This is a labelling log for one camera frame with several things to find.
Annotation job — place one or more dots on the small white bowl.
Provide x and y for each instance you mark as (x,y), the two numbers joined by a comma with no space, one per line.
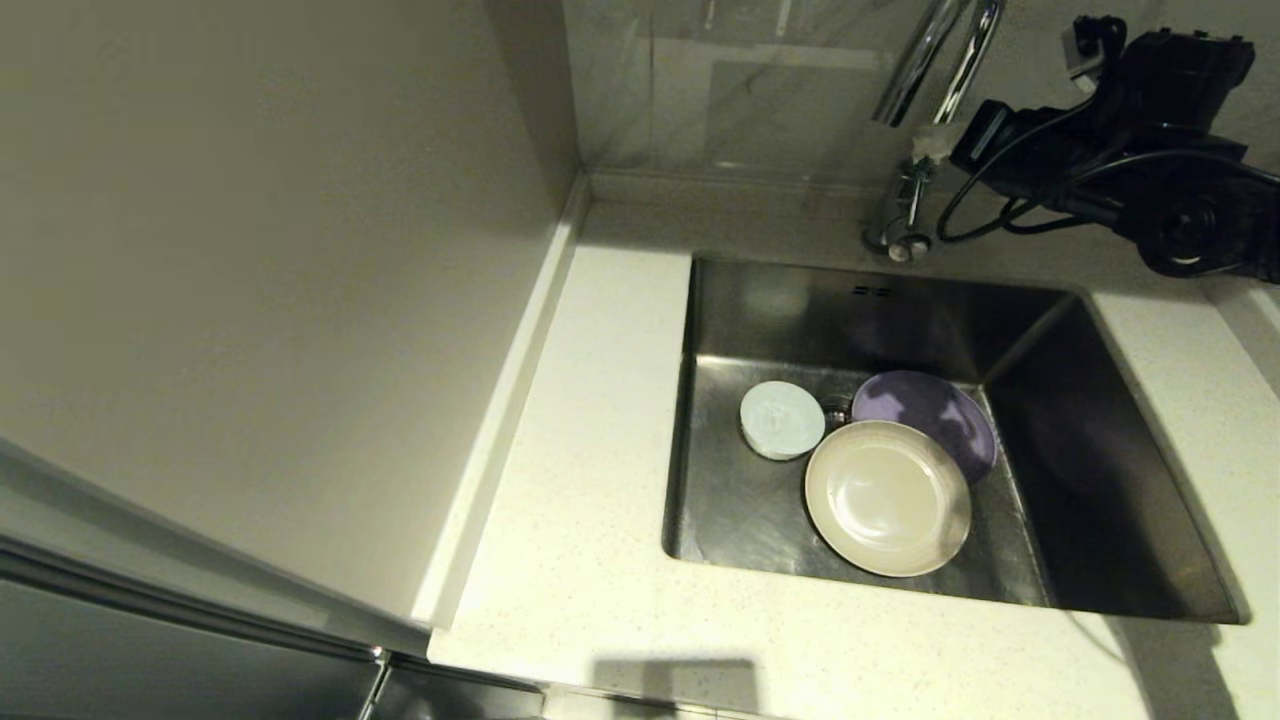
(782,420)

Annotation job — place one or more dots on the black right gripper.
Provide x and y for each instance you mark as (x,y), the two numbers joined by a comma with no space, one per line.
(1030,150)

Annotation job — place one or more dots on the stainless steel sink basin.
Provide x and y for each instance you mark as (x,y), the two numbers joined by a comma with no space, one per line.
(740,520)

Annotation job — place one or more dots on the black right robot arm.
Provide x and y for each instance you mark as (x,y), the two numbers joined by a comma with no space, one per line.
(1190,200)

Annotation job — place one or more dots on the chrome gooseneck faucet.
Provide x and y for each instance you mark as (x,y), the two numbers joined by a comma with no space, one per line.
(900,215)

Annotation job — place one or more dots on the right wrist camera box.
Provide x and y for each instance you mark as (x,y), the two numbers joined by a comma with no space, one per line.
(1095,45)

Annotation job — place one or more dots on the round metal drain strainer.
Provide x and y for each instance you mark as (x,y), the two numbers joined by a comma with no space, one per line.
(838,408)

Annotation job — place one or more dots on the purple plate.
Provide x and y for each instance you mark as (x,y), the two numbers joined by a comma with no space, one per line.
(930,405)

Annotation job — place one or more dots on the grey glossy cabinet door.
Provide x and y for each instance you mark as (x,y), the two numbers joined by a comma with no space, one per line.
(150,650)

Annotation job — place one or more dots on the beige plate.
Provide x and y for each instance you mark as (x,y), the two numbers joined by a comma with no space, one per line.
(888,500)

